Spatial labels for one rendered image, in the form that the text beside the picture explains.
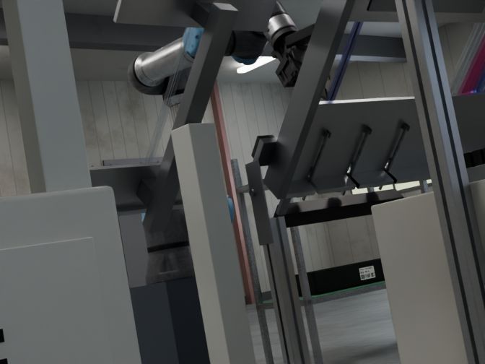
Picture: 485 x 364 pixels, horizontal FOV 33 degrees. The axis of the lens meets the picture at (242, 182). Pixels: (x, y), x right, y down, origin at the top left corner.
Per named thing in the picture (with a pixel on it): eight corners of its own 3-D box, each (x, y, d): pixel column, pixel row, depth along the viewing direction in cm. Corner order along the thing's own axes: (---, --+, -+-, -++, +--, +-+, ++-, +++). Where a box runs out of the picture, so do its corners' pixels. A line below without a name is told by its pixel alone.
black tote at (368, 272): (317, 295, 399) (312, 271, 401) (296, 297, 414) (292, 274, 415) (403, 276, 430) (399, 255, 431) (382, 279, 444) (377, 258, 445)
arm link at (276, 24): (296, 14, 198) (268, 14, 193) (304, 27, 195) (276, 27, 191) (283, 37, 203) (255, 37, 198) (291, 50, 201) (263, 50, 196)
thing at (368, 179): (285, 198, 169) (268, 178, 174) (501, 170, 204) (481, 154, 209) (286, 194, 168) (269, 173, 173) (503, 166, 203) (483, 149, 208)
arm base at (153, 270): (136, 287, 226) (130, 250, 227) (180, 279, 236) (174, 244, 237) (167, 281, 215) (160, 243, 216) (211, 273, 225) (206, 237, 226)
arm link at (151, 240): (138, 250, 228) (130, 201, 229) (180, 243, 235) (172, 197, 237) (158, 245, 218) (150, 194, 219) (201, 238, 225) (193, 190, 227)
